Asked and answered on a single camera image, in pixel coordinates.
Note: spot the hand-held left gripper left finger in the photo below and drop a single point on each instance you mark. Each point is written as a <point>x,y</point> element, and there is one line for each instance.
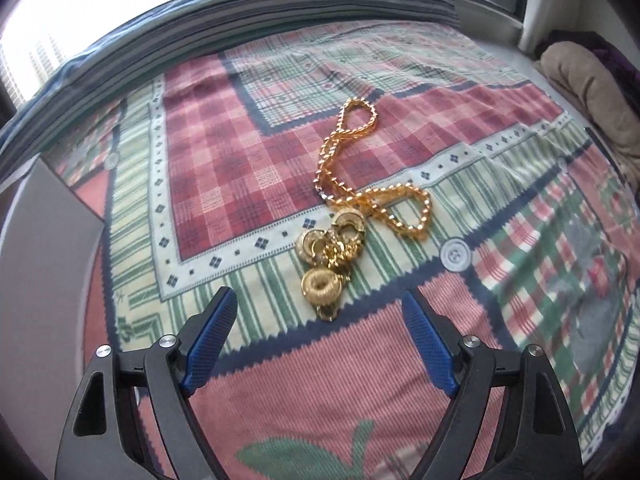
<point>210,340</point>

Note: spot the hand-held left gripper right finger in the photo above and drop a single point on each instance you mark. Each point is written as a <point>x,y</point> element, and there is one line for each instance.
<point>427,345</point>

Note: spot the grey jewelry box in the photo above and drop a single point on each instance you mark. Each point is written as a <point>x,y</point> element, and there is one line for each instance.
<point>45,260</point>

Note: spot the plaid patchwork blanket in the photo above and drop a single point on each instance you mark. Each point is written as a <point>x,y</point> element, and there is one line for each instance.
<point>210,160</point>

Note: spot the beige cushion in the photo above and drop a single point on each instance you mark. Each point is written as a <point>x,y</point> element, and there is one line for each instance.
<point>590,90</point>

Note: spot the purple cloth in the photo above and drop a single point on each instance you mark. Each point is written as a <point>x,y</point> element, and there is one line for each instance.
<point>620,55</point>

